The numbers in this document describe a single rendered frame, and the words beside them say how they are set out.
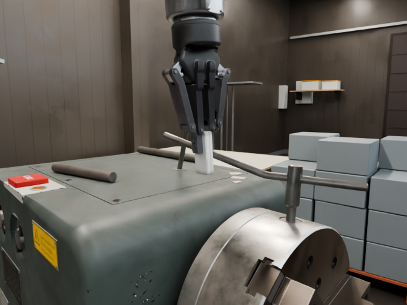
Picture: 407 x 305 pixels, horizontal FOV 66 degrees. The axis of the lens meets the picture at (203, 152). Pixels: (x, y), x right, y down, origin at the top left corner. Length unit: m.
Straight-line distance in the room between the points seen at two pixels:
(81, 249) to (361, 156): 2.36
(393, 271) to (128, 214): 2.51
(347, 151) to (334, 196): 0.38
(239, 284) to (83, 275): 0.19
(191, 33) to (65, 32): 3.91
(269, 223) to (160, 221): 0.16
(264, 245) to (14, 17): 3.88
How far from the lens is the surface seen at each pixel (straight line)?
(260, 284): 0.42
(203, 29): 0.48
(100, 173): 0.68
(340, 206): 2.74
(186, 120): 0.47
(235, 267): 0.44
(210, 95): 0.50
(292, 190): 0.49
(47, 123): 4.13
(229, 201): 0.58
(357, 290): 0.60
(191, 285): 0.47
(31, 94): 4.05
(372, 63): 9.45
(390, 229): 2.72
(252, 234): 0.47
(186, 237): 0.50
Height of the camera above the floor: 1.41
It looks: 8 degrees down
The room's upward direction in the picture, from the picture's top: straight up
